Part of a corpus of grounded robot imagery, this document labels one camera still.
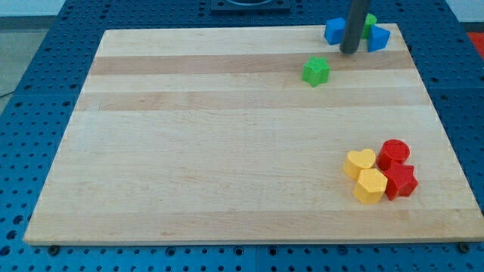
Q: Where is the green cylinder block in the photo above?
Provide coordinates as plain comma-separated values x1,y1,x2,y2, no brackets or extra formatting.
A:
361,13,377,39

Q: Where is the red star block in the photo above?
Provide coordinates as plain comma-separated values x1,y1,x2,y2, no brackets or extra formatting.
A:
383,162,418,201

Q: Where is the red cylinder block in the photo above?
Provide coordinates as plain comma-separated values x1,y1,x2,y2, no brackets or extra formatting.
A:
376,139,411,170

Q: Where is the green star block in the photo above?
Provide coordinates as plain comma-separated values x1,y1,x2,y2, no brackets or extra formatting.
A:
302,56,330,87

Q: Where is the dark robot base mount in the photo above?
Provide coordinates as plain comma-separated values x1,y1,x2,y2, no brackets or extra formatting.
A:
209,0,291,14

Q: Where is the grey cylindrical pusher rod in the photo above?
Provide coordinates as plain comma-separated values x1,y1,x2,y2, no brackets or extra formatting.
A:
340,0,371,54

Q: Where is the blue cube block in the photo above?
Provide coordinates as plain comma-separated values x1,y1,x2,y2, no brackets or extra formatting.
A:
324,17,346,45

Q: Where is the wooden board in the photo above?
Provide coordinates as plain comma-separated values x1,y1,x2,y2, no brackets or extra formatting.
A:
24,23,483,246

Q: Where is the yellow heart block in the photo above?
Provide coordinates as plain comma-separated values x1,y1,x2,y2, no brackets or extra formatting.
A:
343,149,376,180

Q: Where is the yellow hexagon block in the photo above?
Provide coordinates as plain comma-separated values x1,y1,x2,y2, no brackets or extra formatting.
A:
352,168,388,204

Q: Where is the blue pentagon block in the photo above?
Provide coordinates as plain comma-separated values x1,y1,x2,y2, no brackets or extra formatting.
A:
368,25,390,52

